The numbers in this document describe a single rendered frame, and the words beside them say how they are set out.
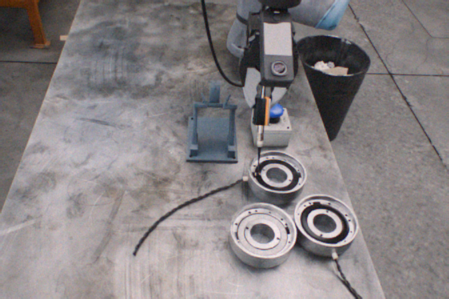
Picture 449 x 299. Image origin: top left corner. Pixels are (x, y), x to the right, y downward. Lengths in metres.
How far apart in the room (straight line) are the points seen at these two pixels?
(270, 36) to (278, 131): 0.26
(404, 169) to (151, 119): 1.50
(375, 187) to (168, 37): 1.22
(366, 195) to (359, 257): 1.24
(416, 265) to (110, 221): 1.35
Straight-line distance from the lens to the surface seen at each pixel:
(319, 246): 0.70
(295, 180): 0.79
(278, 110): 0.86
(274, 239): 0.70
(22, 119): 2.27
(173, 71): 1.07
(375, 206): 1.96
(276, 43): 0.65
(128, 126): 0.91
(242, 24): 1.12
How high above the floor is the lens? 1.40
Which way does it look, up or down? 44 degrees down
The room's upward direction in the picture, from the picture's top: 7 degrees clockwise
